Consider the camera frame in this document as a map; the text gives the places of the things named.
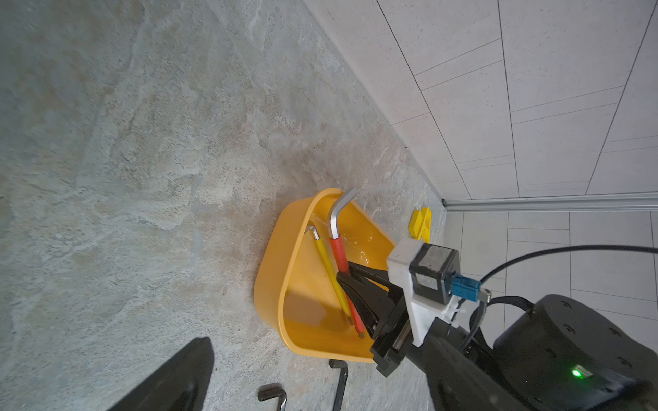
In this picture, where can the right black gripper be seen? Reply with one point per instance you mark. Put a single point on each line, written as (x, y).
(382, 308)

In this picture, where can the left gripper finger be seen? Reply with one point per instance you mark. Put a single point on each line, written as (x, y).
(179, 384)

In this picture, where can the yellow hex key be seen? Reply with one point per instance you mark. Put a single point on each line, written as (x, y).
(320, 246)

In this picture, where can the red hex key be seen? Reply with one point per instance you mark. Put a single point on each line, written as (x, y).
(339, 252)

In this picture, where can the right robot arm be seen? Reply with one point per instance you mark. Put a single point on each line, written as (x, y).
(559, 355)

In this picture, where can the black thin hex key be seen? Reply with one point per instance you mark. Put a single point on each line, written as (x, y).
(343, 376)

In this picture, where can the yellow plastic storage box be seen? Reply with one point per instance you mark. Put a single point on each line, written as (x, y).
(293, 293)

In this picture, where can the orange hex key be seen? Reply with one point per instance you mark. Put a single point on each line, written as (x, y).
(274, 391)

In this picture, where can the yellow triangular holder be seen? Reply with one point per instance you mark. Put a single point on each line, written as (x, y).
(426, 224)

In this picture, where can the small yellow block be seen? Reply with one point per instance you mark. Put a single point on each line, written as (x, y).
(416, 225)

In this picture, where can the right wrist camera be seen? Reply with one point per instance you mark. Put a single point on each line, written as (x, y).
(430, 277)

